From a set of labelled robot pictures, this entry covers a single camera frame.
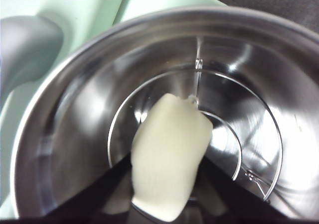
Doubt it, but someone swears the chrome griddle cover handle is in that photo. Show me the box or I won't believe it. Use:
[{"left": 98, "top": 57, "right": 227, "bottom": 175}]
[{"left": 0, "top": 14, "right": 64, "bottom": 103}]

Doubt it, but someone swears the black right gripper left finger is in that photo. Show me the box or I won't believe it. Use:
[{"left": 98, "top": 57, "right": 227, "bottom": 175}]
[{"left": 19, "top": 151, "right": 135, "bottom": 221}]

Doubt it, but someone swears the plain white steamed bun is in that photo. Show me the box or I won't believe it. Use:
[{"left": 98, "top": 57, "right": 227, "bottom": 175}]
[{"left": 131, "top": 93, "right": 214, "bottom": 222}]

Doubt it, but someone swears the mint green pot with handle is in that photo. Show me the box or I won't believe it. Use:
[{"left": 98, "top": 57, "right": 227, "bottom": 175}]
[{"left": 9, "top": 6, "right": 319, "bottom": 224}]

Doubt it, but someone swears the mint green breakfast machine base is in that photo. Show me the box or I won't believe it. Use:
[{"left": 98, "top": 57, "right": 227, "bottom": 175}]
[{"left": 112, "top": 0, "right": 226, "bottom": 27}]

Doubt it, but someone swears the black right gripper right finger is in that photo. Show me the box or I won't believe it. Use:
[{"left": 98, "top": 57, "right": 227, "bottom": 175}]
[{"left": 191, "top": 156, "right": 319, "bottom": 221}]

